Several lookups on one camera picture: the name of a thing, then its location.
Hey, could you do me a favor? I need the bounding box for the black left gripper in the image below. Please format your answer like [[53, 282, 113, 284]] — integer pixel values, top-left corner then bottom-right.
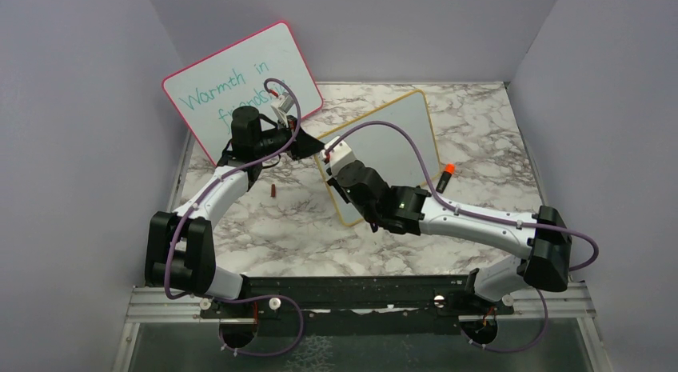
[[254, 115, 325, 162]]

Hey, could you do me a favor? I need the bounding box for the yellow framed whiteboard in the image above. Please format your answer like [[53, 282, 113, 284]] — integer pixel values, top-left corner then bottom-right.
[[313, 89, 441, 229]]

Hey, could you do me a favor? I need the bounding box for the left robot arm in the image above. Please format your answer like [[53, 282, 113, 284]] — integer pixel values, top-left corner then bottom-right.
[[145, 106, 324, 317]]

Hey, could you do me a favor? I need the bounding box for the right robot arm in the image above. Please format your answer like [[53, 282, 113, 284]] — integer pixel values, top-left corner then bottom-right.
[[325, 160, 572, 314]]

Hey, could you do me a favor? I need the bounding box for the pink framed whiteboard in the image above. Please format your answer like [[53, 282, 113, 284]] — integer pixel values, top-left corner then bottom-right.
[[162, 22, 324, 162]]

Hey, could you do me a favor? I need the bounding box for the black marker orange cap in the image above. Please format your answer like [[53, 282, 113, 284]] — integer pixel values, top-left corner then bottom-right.
[[435, 163, 456, 194]]

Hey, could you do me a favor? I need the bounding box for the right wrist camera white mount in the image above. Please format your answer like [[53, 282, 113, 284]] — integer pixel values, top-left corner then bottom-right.
[[319, 137, 357, 178]]

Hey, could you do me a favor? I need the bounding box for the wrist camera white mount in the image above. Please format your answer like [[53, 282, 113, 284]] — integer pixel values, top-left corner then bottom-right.
[[271, 92, 295, 128], [319, 137, 357, 178]]

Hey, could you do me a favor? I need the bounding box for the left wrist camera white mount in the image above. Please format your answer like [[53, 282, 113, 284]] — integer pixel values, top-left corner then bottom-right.
[[271, 92, 295, 128]]

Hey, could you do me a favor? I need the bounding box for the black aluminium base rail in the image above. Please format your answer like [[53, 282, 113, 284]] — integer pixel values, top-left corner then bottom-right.
[[124, 274, 600, 339]]

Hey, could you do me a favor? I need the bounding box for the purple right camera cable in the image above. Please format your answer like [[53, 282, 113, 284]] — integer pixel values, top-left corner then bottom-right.
[[324, 120, 600, 356]]

